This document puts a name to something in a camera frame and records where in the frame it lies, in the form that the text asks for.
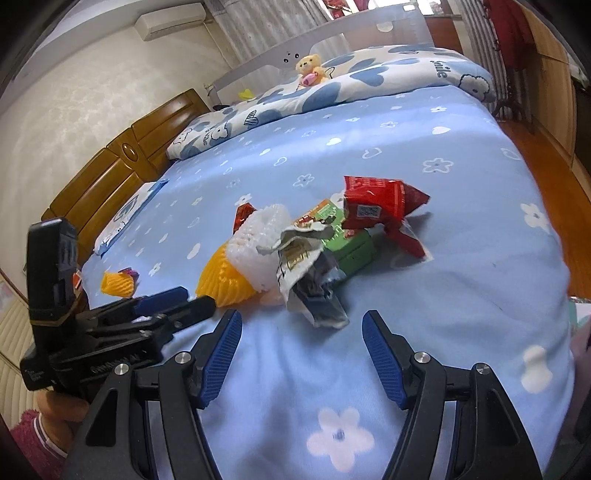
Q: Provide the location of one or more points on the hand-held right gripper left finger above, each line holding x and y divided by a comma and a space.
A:
221, 360

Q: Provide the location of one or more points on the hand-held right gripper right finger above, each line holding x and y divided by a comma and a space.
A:
383, 360

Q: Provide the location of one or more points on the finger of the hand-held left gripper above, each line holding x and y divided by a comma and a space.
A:
157, 297
194, 308

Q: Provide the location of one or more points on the blue heart print quilt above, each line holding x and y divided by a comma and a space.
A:
369, 78

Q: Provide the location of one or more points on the red coat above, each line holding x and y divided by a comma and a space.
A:
508, 27

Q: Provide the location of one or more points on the wooden wardrobe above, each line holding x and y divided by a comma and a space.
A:
549, 69

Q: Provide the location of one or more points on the person's left forearm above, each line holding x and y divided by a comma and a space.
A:
32, 443

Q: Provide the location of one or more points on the dark wooden coat rack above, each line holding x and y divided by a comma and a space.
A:
510, 99

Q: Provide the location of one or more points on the blue heart print pillow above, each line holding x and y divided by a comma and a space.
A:
124, 212

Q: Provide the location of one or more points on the small orange foam net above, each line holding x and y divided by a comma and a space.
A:
115, 282

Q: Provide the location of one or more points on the grey bed guard rail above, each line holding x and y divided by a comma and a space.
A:
369, 27

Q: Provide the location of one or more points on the large red wrapper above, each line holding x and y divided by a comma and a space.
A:
378, 196

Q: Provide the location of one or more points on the red hanging cloth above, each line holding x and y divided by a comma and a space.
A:
337, 7

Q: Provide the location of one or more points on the small yellow toy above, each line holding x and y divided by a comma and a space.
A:
246, 93

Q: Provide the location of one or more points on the large green carton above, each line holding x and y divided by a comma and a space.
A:
355, 249

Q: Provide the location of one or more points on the yellow teddy bear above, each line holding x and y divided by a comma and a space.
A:
309, 67

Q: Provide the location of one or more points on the white foam net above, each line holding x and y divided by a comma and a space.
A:
258, 244

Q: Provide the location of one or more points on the bed with blue flowered sheet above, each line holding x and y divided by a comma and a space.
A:
461, 277

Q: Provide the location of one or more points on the silver wrapper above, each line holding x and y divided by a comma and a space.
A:
309, 295

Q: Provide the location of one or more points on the small red wrapper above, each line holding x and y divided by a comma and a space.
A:
242, 217

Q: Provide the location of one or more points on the grey patterned curtain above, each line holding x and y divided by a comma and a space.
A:
480, 41
258, 32

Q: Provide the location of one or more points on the wooden headboard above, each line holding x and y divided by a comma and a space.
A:
101, 184

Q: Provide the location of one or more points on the person's left hand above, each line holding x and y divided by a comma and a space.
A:
60, 406

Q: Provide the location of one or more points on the white air conditioner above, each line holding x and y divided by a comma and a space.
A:
171, 21

